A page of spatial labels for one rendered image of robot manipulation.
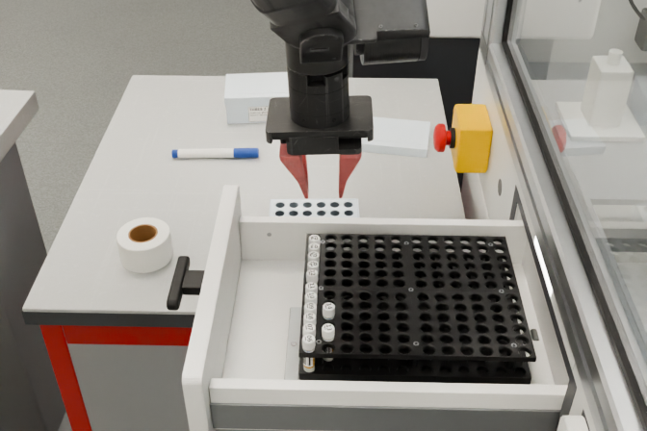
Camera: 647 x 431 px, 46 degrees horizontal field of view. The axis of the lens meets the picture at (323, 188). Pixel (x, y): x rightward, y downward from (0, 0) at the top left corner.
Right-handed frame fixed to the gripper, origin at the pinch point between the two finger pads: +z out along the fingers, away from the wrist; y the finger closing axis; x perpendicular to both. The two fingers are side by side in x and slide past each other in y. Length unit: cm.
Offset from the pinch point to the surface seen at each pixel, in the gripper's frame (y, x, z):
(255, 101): -13, 48, 17
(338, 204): 1.0, 21.0, 18.6
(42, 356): -62, 42, 73
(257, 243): -8.3, 4.7, 11.5
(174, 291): -15.0, -8.7, 6.0
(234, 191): -10.5, 6.0, 4.7
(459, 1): 24, 73, 12
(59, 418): -63, 40, 92
